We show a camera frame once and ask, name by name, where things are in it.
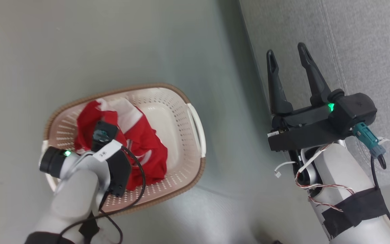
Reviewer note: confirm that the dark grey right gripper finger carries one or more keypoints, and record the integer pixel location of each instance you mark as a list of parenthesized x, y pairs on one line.
[(313, 79), (276, 91)]

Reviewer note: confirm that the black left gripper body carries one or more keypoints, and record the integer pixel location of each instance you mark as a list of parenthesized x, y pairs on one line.
[(120, 174)]

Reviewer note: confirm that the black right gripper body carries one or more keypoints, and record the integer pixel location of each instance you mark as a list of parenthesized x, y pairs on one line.
[(303, 132)]

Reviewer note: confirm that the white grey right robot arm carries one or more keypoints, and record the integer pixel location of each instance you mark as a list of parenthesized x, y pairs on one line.
[(344, 169)]

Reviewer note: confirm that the black tape on left arm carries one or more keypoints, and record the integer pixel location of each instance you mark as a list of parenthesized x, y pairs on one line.
[(46, 238)]

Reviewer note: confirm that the black tape on right arm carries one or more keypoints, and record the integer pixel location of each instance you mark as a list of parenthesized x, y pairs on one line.
[(357, 210)]

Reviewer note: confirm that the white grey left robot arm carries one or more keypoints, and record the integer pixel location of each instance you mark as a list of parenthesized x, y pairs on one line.
[(76, 198)]

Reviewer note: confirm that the cream perforated basket, brown rim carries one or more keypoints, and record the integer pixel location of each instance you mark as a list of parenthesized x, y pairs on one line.
[(176, 115)]

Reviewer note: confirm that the grey fabric sofa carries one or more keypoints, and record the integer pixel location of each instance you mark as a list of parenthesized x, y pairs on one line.
[(367, 40)]

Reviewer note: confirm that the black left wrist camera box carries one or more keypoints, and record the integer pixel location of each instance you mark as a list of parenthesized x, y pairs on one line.
[(104, 134)]

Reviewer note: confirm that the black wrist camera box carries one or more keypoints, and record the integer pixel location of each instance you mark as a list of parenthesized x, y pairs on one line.
[(357, 110), (104, 134)]

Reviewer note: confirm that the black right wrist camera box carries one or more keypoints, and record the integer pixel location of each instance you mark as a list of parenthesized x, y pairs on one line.
[(357, 110)]

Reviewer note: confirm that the teal connector of right camera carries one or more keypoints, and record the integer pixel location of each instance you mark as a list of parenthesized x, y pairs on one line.
[(365, 135)]

